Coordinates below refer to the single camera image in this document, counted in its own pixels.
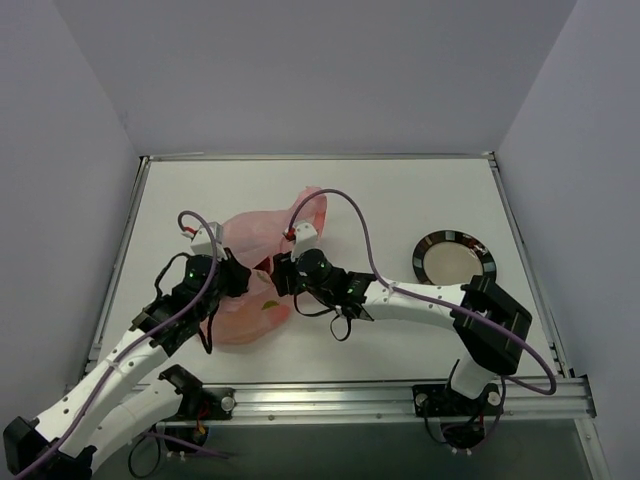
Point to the aluminium front rail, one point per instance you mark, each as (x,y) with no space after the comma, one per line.
(318,403)

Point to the pink plastic bag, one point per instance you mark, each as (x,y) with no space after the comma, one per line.
(253,236)

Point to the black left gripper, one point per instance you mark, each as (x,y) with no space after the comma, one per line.
(236,276)

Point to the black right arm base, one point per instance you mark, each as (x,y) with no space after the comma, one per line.
(455,421)

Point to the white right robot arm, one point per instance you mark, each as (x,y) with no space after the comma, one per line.
(490,323)

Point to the red fake cherry tomatoes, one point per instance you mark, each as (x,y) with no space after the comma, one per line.
(265,265)

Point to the black rimmed round plate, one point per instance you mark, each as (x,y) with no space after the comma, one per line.
(450,257)

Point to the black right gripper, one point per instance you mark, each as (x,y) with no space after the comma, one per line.
(282,275)

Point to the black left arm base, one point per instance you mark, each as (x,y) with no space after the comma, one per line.
(216,404)

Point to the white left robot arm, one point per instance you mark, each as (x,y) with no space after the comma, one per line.
(131,389)

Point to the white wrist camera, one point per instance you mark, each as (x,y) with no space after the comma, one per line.
(204,240)
(303,236)

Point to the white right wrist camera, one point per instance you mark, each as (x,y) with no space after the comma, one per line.
(303,236)

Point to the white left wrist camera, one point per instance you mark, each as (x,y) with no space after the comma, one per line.
(204,240)

